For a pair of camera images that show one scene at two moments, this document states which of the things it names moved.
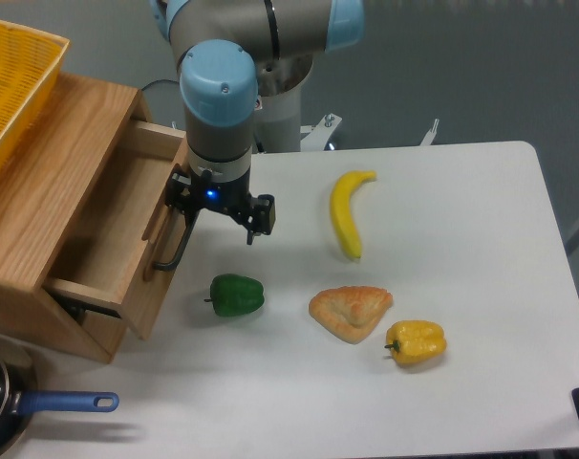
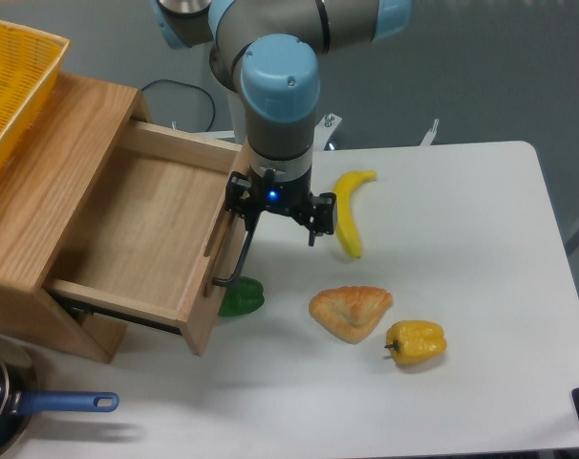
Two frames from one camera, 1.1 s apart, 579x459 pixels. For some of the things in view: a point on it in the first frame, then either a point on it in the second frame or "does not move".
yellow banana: x=341 y=207 does not move
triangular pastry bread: x=351 y=312 does not move
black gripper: x=187 y=193 -> x=245 y=196
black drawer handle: x=188 y=226 -> x=232 y=279
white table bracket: x=430 y=135 does not move
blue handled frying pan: x=10 y=396 does not move
